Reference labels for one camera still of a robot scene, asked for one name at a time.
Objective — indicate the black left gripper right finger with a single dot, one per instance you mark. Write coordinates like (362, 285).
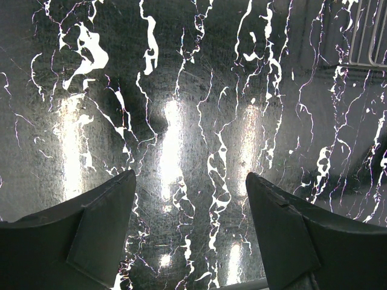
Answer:
(304, 246)

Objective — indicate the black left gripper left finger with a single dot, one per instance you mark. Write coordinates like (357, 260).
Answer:
(76, 244)

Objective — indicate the dark wire dish rack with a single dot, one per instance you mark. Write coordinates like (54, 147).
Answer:
(368, 41)

